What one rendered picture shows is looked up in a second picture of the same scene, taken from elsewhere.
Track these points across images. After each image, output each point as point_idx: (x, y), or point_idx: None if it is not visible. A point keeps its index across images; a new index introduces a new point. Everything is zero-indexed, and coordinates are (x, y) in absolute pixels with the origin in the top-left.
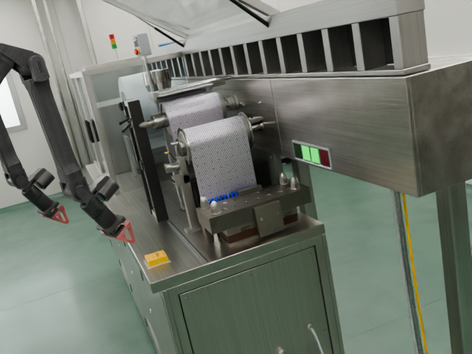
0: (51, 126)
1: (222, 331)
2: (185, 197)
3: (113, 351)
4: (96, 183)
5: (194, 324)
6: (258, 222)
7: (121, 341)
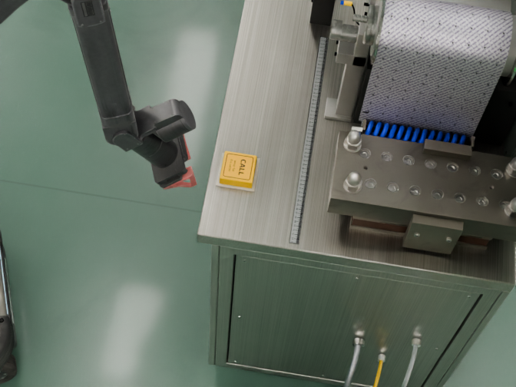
0: (94, 64)
1: (282, 298)
2: (344, 78)
3: (211, 24)
4: (156, 120)
5: (246, 280)
6: (409, 234)
7: (232, 10)
